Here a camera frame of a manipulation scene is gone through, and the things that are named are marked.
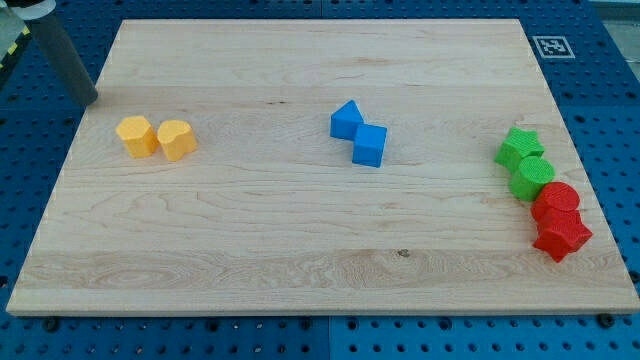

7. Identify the red cylinder block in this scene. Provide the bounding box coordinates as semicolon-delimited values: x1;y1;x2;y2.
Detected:
531;182;580;221

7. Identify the blue cube block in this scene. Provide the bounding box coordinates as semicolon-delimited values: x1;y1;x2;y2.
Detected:
352;124;387;168

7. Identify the red star block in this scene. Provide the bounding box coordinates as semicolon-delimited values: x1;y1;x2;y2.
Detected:
533;209;593;263

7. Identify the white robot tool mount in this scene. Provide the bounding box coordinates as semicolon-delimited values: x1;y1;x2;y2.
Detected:
3;0;56;20

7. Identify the green cylinder block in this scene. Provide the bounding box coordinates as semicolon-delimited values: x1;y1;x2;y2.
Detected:
509;156;555;202

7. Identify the light wooden board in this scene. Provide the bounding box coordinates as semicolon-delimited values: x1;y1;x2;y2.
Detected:
7;19;639;317

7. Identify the blue triangle block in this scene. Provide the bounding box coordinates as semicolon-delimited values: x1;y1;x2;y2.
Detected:
330;100;364;140

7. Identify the yellow hexagon block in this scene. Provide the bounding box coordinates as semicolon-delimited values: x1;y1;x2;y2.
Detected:
115;116;159;158

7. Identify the yellow heart block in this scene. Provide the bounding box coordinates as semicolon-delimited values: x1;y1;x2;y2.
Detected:
157;120;198;161

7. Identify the green star block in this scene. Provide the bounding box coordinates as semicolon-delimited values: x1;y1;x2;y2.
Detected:
494;127;545;173

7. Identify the white fiducial marker tag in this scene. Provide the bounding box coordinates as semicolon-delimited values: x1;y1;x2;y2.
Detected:
532;35;575;59

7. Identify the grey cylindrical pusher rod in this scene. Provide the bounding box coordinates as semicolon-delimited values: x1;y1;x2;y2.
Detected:
28;12;98;106

